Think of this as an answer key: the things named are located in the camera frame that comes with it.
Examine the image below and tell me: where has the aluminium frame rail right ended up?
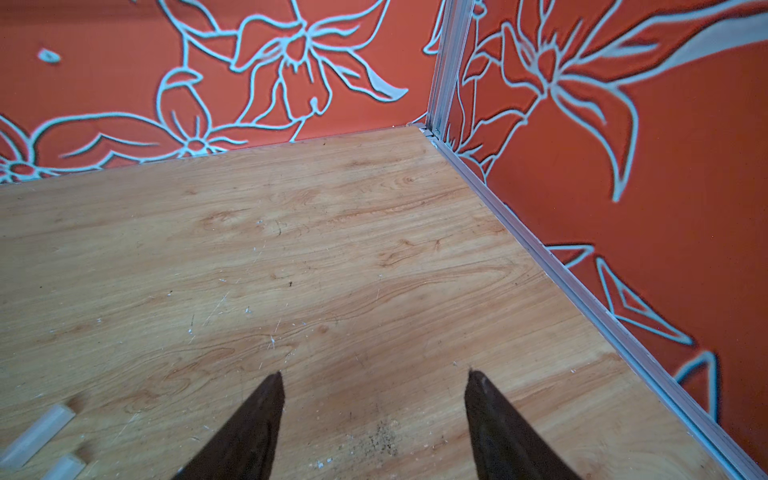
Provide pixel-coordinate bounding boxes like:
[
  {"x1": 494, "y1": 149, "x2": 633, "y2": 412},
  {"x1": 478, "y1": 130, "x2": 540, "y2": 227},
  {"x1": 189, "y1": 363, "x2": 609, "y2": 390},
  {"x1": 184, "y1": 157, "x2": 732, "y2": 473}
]
[{"x1": 425, "y1": 1, "x2": 767, "y2": 479}]

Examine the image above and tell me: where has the translucent pen cap two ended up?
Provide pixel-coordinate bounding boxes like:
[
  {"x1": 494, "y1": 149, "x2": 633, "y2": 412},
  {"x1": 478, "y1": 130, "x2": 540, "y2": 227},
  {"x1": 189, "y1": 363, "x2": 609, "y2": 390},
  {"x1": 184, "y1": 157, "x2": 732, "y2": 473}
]
[{"x1": 42, "y1": 454, "x2": 86, "y2": 480}]

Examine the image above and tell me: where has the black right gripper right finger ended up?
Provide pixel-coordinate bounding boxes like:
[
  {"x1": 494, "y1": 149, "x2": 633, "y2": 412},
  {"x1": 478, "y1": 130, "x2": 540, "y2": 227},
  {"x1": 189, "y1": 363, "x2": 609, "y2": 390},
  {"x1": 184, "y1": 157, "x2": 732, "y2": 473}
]
[{"x1": 464, "y1": 370, "x2": 579, "y2": 479}]

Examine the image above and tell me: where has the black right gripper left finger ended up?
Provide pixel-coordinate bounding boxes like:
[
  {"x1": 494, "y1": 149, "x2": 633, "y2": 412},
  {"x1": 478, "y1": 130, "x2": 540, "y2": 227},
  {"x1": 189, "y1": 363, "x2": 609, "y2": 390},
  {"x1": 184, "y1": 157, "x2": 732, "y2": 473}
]
[{"x1": 173, "y1": 372, "x2": 285, "y2": 480}]

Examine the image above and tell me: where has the translucent pen cap one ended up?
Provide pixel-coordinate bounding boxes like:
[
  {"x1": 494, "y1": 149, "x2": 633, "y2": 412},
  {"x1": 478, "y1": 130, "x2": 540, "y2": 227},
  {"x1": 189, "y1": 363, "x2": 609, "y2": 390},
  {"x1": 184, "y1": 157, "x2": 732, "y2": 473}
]
[{"x1": 1, "y1": 404, "x2": 76, "y2": 470}]

